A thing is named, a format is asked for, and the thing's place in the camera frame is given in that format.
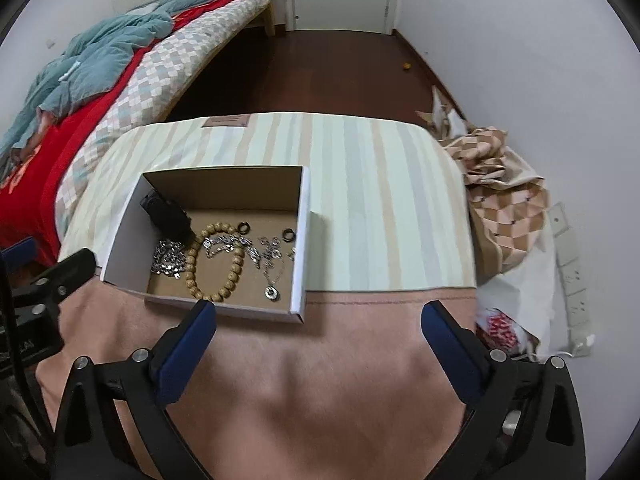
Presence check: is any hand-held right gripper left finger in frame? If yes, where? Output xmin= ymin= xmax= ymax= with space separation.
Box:
xmin=52 ymin=299 xmax=219 ymax=480

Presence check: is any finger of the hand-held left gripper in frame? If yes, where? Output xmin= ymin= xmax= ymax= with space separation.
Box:
xmin=0 ymin=238 xmax=39 ymax=275
xmin=12 ymin=248 xmax=97 ymax=322

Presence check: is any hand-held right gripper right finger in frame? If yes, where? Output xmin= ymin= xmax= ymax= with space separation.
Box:
xmin=421 ymin=300 xmax=587 ymax=480

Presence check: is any wooden bead bracelet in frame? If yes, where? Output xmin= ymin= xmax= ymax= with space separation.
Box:
xmin=184 ymin=223 xmax=247 ymax=304

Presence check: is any silver chain bracelet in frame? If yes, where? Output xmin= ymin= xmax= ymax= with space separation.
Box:
xmin=150 ymin=239 xmax=189 ymax=279

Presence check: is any silver pendant necklace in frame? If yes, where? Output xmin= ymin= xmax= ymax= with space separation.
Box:
xmin=240 ymin=236 xmax=287 ymax=302

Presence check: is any black smartwatch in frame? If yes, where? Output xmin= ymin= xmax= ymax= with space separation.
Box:
xmin=139 ymin=189 xmax=195 ymax=242

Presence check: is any cardboard box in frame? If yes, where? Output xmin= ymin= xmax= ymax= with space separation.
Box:
xmin=101 ymin=165 xmax=312 ymax=325

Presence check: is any red print plastic bag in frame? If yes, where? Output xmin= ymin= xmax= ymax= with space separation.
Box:
xmin=474 ymin=306 xmax=542 ymax=361

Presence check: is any bed with red blanket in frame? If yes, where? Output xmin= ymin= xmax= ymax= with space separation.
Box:
xmin=0 ymin=2 xmax=242 ymax=268

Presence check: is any white power strip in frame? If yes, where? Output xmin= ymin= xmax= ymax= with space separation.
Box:
xmin=547 ymin=202 xmax=597 ymax=359

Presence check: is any beige checkered cloth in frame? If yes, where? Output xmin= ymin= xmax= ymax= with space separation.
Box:
xmin=415 ymin=85 xmax=552 ymax=277

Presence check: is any pink striped table cloth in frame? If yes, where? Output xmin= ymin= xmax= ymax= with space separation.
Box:
xmin=35 ymin=111 xmax=482 ymax=480

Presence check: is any checkered bed sheet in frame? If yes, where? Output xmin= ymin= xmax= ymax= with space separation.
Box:
xmin=52 ymin=0 xmax=275 ymax=238

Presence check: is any blue quilt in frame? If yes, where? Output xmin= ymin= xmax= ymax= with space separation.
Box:
xmin=0 ymin=0 xmax=277 ymax=161

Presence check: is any wooden bed frame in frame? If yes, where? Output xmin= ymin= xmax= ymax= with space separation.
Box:
xmin=240 ymin=0 xmax=289 ymax=37

